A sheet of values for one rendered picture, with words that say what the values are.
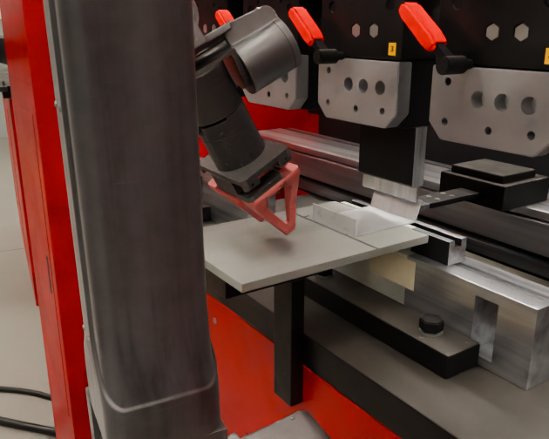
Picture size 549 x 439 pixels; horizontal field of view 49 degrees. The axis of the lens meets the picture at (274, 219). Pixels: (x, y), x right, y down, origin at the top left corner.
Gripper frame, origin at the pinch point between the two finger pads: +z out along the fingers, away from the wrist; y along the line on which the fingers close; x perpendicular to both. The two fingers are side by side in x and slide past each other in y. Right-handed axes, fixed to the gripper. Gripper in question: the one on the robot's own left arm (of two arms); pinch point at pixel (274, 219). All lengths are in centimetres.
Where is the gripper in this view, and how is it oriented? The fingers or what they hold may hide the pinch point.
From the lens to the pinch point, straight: 69.6
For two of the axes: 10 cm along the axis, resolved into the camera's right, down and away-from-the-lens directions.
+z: 4.0, 7.5, 5.2
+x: -7.4, 6.0, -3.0
